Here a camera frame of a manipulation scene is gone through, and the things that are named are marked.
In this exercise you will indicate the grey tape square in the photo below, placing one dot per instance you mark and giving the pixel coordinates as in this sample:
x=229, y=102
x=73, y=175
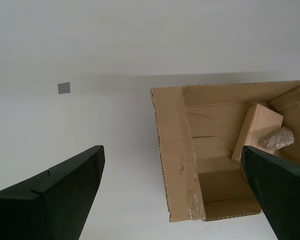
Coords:
x=64, y=88

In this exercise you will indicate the pinkish speckled rock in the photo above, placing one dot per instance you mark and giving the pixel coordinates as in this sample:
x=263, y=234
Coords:
x=277, y=138

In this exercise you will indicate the light wooden block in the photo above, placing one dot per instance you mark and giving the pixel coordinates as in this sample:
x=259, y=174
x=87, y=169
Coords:
x=255, y=125

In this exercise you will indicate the cardboard box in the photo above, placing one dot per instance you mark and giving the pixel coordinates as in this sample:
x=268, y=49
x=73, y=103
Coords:
x=175, y=150

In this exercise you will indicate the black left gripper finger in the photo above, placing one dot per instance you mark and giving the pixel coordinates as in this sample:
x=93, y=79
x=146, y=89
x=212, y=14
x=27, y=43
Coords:
x=40, y=207
x=287, y=197

